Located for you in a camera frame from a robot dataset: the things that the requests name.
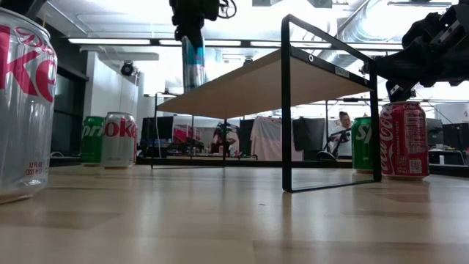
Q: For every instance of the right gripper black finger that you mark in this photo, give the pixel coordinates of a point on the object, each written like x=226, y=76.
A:
x=425, y=69
x=399, y=91

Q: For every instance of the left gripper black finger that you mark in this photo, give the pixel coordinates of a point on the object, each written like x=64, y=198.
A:
x=190, y=33

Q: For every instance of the black ceiling spotlight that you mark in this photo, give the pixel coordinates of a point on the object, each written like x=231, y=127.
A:
x=364, y=69

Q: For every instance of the red Coca-Cola can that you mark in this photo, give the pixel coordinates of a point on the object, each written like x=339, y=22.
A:
x=403, y=146

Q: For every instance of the person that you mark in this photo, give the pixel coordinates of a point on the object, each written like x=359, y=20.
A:
x=344, y=121
x=221, y=143

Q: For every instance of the black computer monitor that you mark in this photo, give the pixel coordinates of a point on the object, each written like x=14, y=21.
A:
x=456, y=135
x=161, y=128

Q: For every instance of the green Sprite can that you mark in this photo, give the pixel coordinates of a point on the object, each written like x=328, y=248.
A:
x=91, y=143
x=361, y=154

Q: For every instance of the black cloth cover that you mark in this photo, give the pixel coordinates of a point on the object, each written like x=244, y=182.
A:
x=309, y=133

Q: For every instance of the red storage box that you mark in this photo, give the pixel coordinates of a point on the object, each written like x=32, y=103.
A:
x=183, y=133

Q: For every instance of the white cloth cover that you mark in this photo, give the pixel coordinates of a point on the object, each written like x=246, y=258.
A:
x=269, y=139

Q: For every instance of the red can right lower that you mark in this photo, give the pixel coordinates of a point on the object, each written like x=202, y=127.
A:
x=119, y=150

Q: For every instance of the silver Diet Coke can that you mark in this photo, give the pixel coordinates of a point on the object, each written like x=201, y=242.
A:
x=25, y=128

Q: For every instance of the black ceiling camera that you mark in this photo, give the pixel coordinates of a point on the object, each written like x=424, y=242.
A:
x=127, y=69

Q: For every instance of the wooden shelf with black frame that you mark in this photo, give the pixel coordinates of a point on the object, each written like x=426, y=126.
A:
x=256, y=88

